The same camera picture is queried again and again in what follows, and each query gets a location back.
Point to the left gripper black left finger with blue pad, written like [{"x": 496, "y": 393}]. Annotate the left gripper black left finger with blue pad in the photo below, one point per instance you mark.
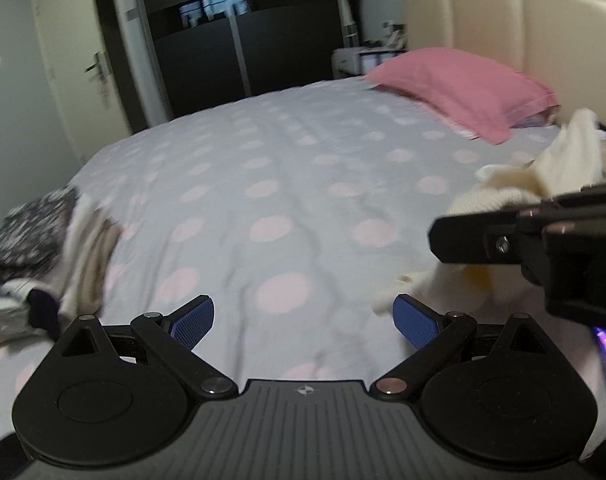
[{"x": 170, "y": 339}]

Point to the white folded garment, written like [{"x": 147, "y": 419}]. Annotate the white folded garment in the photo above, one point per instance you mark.
[{"x": 86, "y": 211}]

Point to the floral dark folded garment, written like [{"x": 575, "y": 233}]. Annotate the floral dark folded garment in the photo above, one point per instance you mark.
[{"x": 32, "y": 235}]

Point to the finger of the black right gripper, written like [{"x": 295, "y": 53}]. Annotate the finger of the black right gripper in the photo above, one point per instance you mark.
[{"x": 490, "y": 237}]

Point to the cream knit sweater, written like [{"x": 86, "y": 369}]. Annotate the cream knit sweater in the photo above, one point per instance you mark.
[{"x": 576, "y": 158}]

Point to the cream padded headboard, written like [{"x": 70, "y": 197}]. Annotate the cream padded headboard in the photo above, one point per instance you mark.
[{"x": 560, "y": 43}]

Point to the pink pillow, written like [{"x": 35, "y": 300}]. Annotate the pink pillow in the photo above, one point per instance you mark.
[{"x": 479, "y": 94}]

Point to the grey duvet pink dots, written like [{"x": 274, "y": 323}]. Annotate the grey duvet pink dots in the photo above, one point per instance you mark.
[{"x": 294, "y": 211}]

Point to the white bedside table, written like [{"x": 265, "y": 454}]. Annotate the white bedside table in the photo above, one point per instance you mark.
[{"x": 358, "y": 61}]

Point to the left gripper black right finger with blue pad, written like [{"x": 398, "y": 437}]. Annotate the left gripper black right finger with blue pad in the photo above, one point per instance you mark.
[{"x": 439, "y": 340}]

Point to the black garment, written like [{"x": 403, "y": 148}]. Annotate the black garment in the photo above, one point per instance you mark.
[{"x": 43, "y": 313}]

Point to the beige folded garment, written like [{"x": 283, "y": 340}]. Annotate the beige folded garment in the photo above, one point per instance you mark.
[{"x": 76, "y": 283}]

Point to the cream door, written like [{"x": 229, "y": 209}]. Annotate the cream door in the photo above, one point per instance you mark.
[{"x": 79, "y": 75}]

